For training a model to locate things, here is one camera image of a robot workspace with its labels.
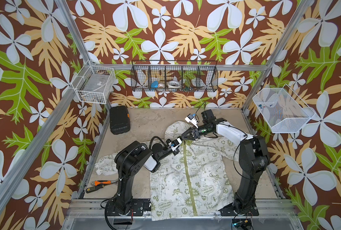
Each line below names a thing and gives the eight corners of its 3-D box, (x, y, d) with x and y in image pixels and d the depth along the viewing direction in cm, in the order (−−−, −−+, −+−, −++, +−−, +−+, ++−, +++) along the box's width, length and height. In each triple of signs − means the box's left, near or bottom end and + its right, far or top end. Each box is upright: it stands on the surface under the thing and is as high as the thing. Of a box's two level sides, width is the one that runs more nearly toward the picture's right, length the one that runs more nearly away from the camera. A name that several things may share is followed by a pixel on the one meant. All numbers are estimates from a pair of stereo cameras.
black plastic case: (113, 136, 105) (110, 131, 100) (111, 112, 120) (108, 107, 115) (132, 131, 108) (130, 126, 103) (128, 108, 123) (126, 103, 118)
